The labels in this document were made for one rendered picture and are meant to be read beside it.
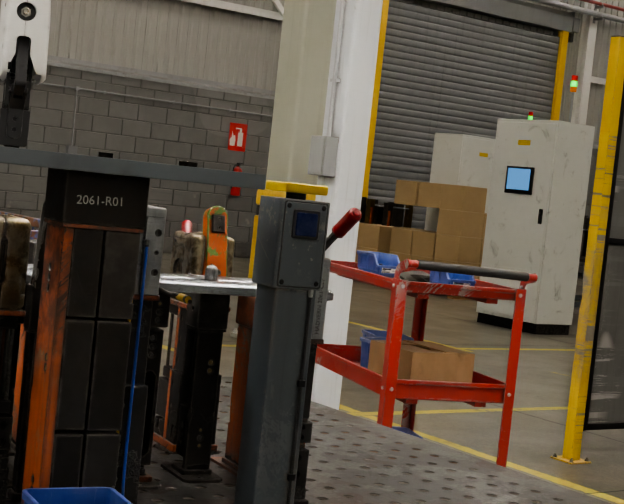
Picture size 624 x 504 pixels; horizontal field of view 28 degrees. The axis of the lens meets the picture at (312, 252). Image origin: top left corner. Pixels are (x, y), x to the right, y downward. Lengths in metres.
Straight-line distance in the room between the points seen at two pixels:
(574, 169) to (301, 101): 3.87
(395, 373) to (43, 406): 2.47
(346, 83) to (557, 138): 6.27
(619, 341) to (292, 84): 3.65
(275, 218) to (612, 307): 4.69
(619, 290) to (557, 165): 5.76
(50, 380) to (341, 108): 4.39
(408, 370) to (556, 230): 8.08
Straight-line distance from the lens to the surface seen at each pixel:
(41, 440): 1.49
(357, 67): 5.78
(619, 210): 6.13
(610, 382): 6.24
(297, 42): 9.00
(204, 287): 1.81
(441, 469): 2.19
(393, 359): 3.85
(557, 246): 11.98
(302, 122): 8.95
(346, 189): 5.76
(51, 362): 1.46
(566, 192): 12.00
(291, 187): 1.55
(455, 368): 4.02
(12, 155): 1.39
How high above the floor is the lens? 1.16
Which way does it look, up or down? 3 degrees down
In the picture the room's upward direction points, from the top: 6 degrees clockwise
